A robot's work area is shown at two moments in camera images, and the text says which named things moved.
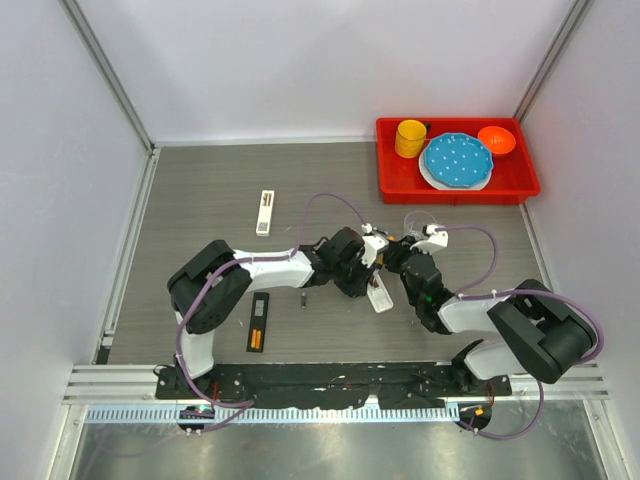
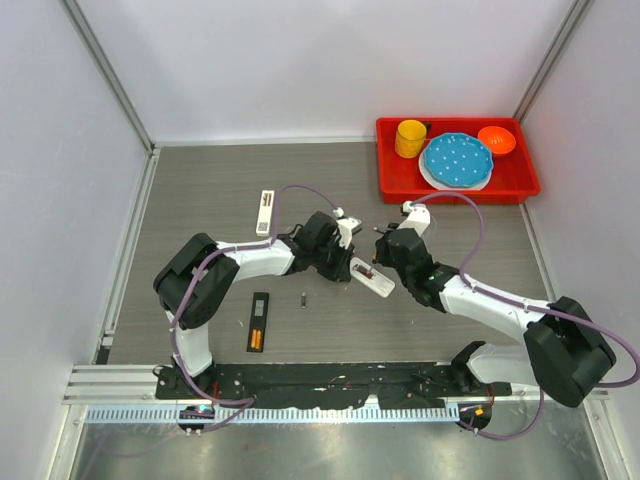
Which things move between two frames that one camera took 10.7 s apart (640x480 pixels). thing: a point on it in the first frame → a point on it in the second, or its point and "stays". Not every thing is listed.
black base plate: (404, 386) stays
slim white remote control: (265, 213) stays
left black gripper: (359, 287) → (341, 271)
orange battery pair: (256, 338) stays
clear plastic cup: (414, 224) → (433, 225)
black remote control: (256, 335) stays
